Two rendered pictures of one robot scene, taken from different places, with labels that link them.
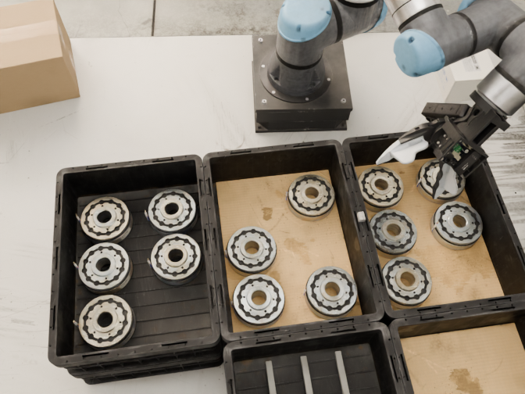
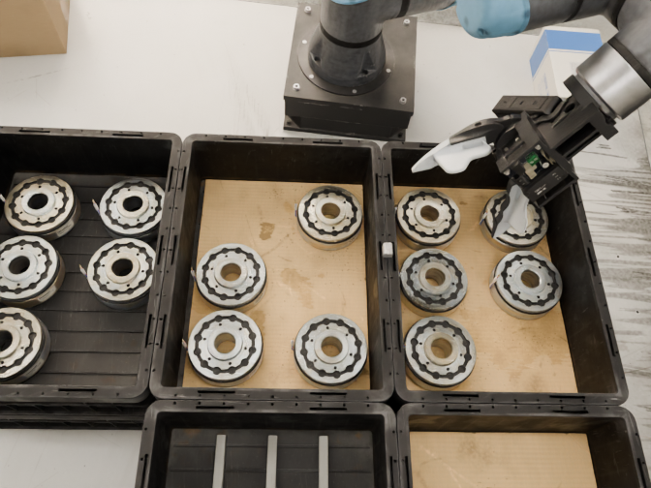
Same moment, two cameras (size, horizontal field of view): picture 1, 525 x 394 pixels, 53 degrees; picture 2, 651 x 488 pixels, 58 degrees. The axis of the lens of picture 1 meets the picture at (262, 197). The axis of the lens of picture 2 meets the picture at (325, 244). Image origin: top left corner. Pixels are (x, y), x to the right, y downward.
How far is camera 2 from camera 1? 0.27 m
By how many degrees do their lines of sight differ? 2
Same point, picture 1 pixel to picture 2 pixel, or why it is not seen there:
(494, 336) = (553, 448)
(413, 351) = (433, 452)
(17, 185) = not seen: outside the picture
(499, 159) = (603, 210)
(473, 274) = (538, 356)
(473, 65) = not seen: hidden behind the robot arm
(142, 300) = (67, 322)
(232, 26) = not seen: hidden behind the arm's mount
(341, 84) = (403, 79)
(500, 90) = (610, 73)
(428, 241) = (482, 301)
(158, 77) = (171, 44)
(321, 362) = (297, 447)
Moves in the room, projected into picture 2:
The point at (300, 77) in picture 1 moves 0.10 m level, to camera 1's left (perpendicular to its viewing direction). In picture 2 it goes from (347, 58) to (294, 48)
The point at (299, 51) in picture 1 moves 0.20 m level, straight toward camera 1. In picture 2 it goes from (347, 18) to (315, 106)
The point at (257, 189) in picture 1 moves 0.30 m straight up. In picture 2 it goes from (260, 197) to (251, 61)
